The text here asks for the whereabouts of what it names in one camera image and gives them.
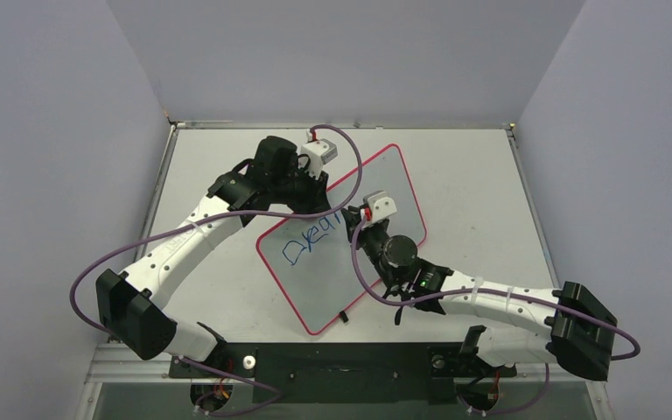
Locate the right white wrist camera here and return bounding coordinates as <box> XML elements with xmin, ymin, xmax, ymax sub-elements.
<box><xmin>363</xmin><ymin>190</ymin><xmax>397</xmax><ymax>224</ymax></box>

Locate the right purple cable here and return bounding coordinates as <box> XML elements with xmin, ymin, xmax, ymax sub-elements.
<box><xmin>349</xmin><ymin>219</ymin><xmax>642</xmax><ymax>417</ymax></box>

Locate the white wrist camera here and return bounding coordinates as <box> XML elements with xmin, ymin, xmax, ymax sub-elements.
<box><xmin>298</xmin><ymin>132</ymin><xmax>338</xmax><ymax>180</ymax></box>
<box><xmin>363</xmin><ymin>190</ymin><xmax>397</xmax><ymax>224</ymax></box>

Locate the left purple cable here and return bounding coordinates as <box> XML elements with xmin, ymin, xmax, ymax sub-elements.
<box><xmin>69</xmin><ymin>124</ymin><xmax>364</xmax><ymax>418</ymax></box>

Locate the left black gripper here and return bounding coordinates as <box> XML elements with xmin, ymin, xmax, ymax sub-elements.
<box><xmin>270</xmin><ymin>162</ymin><xmax>330</xmax><ymax>219</ymax></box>

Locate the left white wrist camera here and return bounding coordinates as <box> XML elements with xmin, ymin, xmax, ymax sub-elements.
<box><xmin>298</xmin><ymin>132</ymin><xmax>338</xmax><ymax>180</ymax></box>

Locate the aluminium front rail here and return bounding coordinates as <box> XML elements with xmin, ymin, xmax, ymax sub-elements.
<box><xmin>83</xmin><ymin>340</ymin><xmax>608</xmax><ymax>385</ymax></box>

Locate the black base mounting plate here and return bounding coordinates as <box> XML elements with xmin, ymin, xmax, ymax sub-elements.
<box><xmin>169</xmin><ymin>342</ymin><xmax>517</xmax><ymax>404</ymax></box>

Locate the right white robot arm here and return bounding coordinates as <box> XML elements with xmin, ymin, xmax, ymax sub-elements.
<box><xmin>341</xmin><ymin>206</ymin><xmax>618</xmax><ymax>382</ymax></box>

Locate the pink-framed whiteboard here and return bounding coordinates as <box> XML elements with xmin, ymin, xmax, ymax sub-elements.
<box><xmin>255</xmin><ymin>143</ymin><xmax>429</xmax><ymax>337</ymax></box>

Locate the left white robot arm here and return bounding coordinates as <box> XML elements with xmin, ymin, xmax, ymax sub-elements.
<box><xmin>95</xmin><ymin>136</ymin><xmax>338</xmax><ymax>376</ymax></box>

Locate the purple cable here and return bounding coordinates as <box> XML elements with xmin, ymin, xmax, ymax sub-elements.
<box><xmin>69</xmin><ymin>124</ymin><xmax>364</xmax><ymax>418</ymax></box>
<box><xmin>349</xmin><ymin>219</ymin><xmax>642</xmax><ymax>417</ymax></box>

